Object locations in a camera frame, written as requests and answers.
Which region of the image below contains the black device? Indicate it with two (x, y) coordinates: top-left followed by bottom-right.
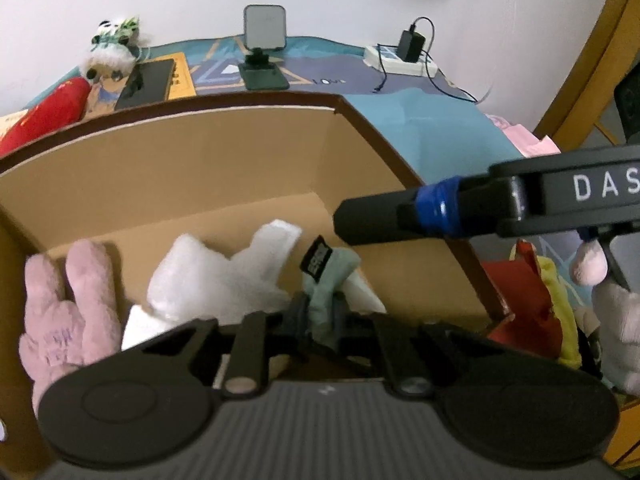
(613, 76), (640, 144)

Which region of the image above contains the pink plush rabbit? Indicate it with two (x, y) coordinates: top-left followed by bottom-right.
(18, 238), (124, 413)

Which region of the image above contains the white power strip with charger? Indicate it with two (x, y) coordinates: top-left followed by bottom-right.
(372, 16), (482, 104)

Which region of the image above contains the yellow cloth toy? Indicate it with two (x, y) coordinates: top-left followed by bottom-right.
(534, 254), (585, 372)

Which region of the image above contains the grey-green sock with black label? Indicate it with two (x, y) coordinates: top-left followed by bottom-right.
(299, 234), (364, 350)

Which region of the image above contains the white plush toy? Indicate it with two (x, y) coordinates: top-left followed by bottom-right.
(120, 218), (387, 352)

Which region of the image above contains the panda plush toy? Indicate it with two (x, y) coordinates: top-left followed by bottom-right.
(82, 16), (151, 83)

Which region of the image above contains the wooden door frame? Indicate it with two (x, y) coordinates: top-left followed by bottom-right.
(531, 0), (640, 153)

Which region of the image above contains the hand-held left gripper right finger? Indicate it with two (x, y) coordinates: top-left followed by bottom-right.
(331, 300), (502, 397)

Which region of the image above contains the red plush pillow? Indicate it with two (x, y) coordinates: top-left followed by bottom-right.
(0, 80), (92, 157)

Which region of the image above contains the red cloth toy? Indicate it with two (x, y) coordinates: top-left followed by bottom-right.
(481, 239), (567, 362)

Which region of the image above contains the orange book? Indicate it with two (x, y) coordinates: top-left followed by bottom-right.
(135, 52), (197, 103)

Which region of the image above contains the black smartphone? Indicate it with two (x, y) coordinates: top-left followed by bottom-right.
(114, 57), (176, 111)

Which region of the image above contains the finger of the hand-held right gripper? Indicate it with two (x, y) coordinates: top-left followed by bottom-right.
(333, 176), (502, 249)

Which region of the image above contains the pink cloth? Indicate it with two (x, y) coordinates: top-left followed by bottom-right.
(484, 112), (563, 157)

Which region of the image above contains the brown cardboard box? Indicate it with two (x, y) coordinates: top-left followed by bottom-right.
(0, 92), (512, 467)

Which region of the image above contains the person's right hand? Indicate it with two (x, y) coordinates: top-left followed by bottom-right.
(571, 239), (640, 394)

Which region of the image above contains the black charger adapter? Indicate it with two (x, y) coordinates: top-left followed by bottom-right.
(397, 24), (427, 64)

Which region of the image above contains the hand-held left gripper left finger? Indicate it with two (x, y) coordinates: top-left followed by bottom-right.
(122, 292), (312, 394)

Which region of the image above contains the dark green stand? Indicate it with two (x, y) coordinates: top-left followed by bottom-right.
(237, 48), (291, 92)

